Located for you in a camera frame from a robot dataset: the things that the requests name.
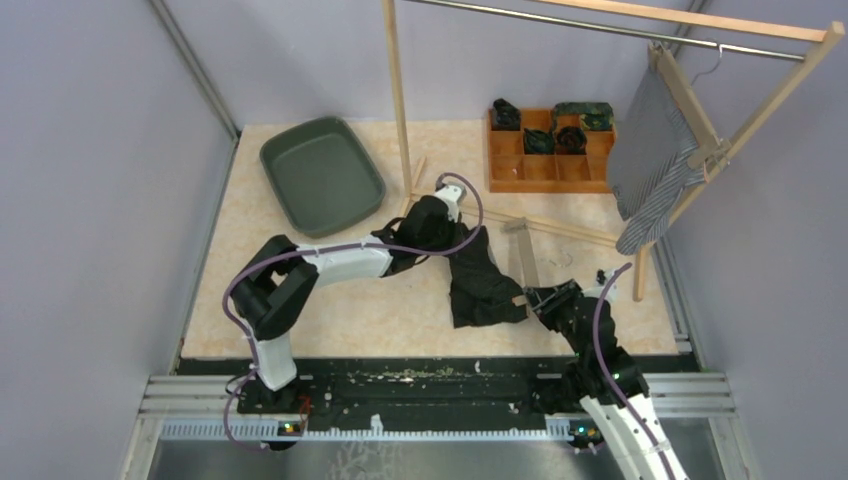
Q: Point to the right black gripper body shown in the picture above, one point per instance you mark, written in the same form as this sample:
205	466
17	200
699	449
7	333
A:
557	312

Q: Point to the wooden clip hanger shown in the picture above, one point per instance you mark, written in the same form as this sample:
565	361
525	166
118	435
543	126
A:
520	228
712	150

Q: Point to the black underwear orange trim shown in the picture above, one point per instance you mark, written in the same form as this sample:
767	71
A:
480	294

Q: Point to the grey striped underwear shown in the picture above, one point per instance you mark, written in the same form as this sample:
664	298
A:
647	168

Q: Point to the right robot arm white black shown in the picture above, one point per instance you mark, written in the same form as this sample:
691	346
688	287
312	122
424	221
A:
604	381

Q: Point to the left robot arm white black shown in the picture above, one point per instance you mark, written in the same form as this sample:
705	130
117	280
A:
267	297

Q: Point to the wooden compartment tray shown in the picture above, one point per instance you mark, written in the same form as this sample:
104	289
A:
514	168

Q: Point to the rolled black red sock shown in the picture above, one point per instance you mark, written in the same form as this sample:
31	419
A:
570	140

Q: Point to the rolled dark sock middle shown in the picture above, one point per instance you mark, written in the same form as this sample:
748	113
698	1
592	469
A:
538	142

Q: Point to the folded green camouflage cloth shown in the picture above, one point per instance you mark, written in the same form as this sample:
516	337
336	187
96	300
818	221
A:
593	116

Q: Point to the rolled black sock top-left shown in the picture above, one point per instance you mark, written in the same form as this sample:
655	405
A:
505	116

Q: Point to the green plastic basin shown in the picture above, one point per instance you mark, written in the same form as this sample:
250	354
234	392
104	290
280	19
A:
322	176

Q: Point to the metal hanging rod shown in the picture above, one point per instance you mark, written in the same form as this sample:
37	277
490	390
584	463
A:
616	30

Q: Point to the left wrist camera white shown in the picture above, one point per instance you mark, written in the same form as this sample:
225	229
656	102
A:
451	195

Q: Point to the wooden clothes rack frame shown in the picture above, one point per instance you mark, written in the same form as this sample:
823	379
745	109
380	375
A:
823	42

